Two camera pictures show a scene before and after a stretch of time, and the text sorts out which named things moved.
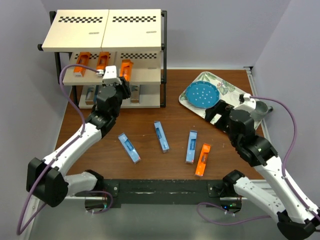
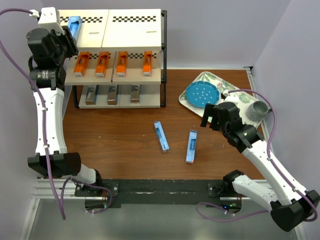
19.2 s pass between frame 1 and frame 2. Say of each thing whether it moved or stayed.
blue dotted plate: stayed
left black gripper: moved
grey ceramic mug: stayed
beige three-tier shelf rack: stayed
